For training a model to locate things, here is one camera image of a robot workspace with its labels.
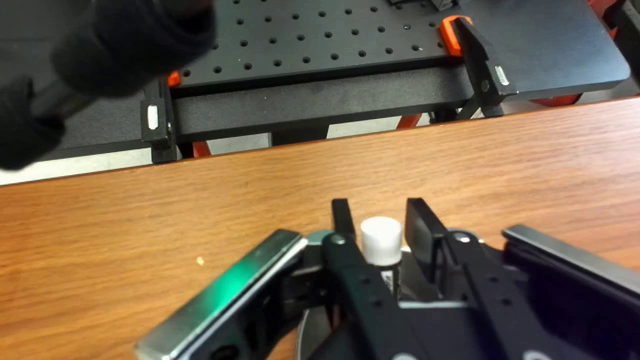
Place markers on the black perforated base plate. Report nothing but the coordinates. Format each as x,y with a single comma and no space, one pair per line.
294,66

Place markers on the orange black clamp near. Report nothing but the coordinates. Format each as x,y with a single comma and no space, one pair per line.
487,76

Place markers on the orange black clamp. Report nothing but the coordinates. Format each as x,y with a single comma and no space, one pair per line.
158,122
487,76

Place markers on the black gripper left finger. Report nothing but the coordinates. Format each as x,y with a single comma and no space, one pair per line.
364,315

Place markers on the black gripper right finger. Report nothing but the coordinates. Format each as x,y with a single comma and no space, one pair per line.
460,266

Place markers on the small steel pot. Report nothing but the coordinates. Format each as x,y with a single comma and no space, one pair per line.
247,310

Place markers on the orange black clamp far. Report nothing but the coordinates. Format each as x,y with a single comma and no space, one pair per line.
158,122

